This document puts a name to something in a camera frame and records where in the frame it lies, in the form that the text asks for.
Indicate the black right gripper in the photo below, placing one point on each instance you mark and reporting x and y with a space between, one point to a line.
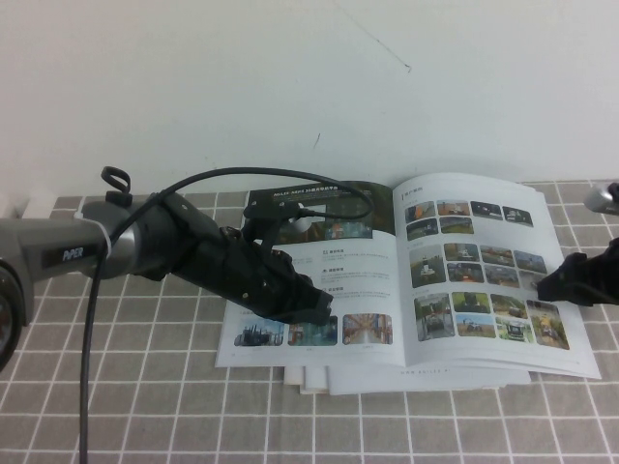
604 275

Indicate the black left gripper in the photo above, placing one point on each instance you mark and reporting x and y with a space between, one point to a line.
246 280

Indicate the product catalogue book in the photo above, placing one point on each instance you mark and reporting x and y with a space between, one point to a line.
377 270

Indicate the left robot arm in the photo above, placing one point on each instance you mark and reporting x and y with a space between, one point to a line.
63 251

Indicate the white paper sheets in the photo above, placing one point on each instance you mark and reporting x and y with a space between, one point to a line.
314 379

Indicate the grey white checked tablecloth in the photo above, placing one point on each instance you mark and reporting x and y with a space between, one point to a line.
169 411

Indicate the white zip tie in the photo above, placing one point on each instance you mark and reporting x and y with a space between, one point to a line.
104 237

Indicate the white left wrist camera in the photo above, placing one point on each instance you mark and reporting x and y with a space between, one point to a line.
302 224

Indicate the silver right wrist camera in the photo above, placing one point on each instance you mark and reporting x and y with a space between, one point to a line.
599 198

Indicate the black left camera mount bracket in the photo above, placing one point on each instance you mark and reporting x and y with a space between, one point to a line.
268 205

